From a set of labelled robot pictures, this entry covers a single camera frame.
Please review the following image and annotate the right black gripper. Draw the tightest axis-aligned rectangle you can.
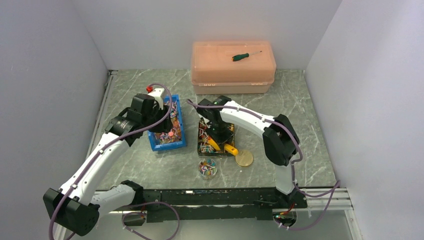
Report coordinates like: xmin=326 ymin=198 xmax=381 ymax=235
xmin=204 ymin=121 xmax=234 ymax=152

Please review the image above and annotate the gold square candy tin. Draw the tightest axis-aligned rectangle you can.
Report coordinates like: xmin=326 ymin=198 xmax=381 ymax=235
xmin=196 ymin=119 xmax=234 ymax=158

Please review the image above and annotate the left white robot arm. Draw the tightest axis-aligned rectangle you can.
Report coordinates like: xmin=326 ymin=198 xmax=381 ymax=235
xmin=43 ymin=88 xmax=172 ymax=240

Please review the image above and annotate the clear glass jar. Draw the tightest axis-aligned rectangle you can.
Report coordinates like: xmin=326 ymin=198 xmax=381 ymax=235
xmin=198 ymin=158 xmax=218 ymax=180

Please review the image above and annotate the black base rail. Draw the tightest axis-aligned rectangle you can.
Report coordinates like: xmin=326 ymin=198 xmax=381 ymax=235
xmin=119 ymin=187 xmax=308 ymax=223

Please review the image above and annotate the gold round jar lid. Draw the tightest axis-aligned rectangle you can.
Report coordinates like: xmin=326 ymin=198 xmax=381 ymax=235
xmin=235 ymin=149 xmax=254 ymax=167

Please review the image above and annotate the blue plastic candy bin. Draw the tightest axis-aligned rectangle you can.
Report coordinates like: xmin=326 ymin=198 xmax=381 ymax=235
xmin=148 ymin=94 xmax=188 ymax=152

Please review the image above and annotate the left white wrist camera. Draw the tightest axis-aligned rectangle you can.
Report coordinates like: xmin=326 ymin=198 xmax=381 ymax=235
xmin=146 ymin=86 xmax=165 ymax=110

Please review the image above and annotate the orange plastic scoop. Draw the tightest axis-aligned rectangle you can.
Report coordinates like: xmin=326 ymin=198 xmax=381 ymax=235
xmin=207 ymin=137 xmax=239 ymax=156

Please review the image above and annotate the pink plastic storage box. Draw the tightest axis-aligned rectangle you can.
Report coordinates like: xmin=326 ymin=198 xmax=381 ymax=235
xmin=191 ymin=41 xmax=276 ymax=95

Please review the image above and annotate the green handled screwdriver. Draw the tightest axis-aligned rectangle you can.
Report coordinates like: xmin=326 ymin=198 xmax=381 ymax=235
xmin=231 ymin=50 xmax=263 ymax=62

